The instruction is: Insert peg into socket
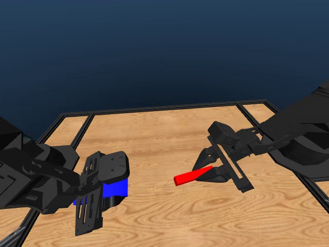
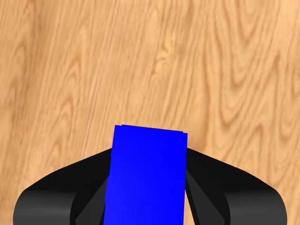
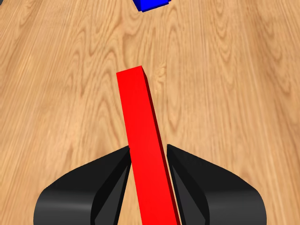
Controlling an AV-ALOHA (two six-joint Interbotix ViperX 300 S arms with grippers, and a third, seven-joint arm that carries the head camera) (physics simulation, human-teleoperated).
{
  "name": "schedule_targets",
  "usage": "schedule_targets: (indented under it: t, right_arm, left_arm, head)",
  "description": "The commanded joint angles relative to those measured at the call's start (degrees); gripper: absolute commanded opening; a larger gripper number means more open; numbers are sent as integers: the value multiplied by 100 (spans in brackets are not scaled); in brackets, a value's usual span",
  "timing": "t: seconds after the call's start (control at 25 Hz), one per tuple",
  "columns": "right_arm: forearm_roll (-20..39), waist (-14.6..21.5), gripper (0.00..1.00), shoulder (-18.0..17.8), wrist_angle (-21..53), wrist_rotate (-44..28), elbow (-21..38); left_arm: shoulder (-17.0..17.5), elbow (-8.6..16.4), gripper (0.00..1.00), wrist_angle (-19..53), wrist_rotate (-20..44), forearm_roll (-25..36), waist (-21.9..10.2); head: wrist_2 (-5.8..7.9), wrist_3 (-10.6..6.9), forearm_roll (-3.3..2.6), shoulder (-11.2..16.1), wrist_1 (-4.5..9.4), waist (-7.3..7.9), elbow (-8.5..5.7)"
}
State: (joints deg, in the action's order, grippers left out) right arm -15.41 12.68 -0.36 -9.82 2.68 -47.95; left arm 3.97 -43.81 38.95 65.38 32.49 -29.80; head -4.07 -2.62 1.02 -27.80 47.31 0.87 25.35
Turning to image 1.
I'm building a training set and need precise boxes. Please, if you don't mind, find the black table frame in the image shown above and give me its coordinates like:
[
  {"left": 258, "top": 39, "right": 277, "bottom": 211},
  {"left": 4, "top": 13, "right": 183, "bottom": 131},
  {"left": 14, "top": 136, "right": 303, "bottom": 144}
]
[{"left": 0, "top": 99, "right": 329, "bottom": 247}]

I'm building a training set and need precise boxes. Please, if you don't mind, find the thin red peg bar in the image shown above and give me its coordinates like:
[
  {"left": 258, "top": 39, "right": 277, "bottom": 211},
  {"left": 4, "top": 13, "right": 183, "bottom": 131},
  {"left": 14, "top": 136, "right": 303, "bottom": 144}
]
[{"left": 174, "top": 166, "right": 213, "bottom": 186}]

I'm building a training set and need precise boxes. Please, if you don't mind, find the blue hollow socket block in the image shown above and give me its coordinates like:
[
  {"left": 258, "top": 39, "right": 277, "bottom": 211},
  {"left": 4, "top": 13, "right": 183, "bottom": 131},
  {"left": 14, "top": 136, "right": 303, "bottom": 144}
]
[{"left": 73, "top": 177, "right": 129, "bottom": 206}]

